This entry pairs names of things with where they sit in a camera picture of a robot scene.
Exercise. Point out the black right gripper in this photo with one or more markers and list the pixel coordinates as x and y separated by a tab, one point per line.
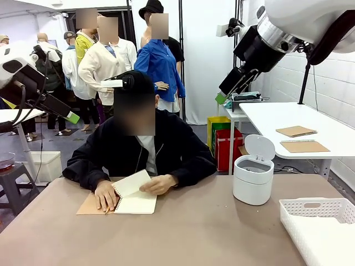
255	50

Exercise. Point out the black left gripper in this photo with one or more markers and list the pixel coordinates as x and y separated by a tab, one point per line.
32	83

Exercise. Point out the yellow pencil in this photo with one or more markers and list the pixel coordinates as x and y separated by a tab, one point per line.
107	210

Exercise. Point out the brown spiral notebook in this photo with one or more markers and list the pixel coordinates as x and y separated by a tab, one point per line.
138	205

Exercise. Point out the person's right forearm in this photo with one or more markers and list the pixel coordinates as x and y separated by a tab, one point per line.
80	173

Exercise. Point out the person's left forearm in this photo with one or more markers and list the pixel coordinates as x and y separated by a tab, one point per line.
194	171

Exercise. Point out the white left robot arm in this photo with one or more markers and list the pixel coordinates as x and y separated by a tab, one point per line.
16	55

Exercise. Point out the person's right hand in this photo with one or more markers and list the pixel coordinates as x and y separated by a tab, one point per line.
106	195

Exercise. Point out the person's left hand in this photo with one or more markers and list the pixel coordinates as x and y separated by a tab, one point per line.
161	184

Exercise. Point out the black tray with clutter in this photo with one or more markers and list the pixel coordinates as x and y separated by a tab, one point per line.
247	97

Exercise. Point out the small white table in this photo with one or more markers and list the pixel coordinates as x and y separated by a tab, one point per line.
230	116

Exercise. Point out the large white side table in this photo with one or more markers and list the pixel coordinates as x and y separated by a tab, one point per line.
266	119

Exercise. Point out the yellow and green bag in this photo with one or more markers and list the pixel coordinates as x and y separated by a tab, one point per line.
217	124

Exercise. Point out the white storage crate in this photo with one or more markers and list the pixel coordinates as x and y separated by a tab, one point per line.
48	166

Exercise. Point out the cream jacket mannequin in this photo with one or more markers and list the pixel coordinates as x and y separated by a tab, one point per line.
102	63

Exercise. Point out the black stand pole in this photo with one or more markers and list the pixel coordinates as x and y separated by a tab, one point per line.
304	83

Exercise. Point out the yellow jacket mannequin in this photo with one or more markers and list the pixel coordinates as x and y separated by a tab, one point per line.
81	44

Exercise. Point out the black t-shirt mannequin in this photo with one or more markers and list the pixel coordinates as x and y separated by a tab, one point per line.
177	50

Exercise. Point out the brown cardboard piece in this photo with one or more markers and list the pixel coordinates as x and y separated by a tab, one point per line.
243	151

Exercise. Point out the clear glass container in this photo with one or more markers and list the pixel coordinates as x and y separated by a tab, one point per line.
7	162

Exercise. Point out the brown cardboard notebook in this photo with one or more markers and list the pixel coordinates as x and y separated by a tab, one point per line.
296	130
305	147

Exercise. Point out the blue shirt mannequin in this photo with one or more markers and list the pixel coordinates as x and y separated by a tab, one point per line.
158	63

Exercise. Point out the grey plastic stool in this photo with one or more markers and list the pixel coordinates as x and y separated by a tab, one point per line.
16	183

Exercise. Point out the person in black jacket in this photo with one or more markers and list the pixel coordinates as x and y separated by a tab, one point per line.
177	144

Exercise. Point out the white lidded trash bin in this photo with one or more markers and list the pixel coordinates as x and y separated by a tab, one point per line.
251	183

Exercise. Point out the black bucket hat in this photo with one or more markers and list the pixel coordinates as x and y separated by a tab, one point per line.
151	8

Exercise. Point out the white perforated plastic basket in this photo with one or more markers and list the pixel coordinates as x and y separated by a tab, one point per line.
319	235

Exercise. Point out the black mounted camera device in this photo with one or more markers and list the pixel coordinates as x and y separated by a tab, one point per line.
235	27
128	81

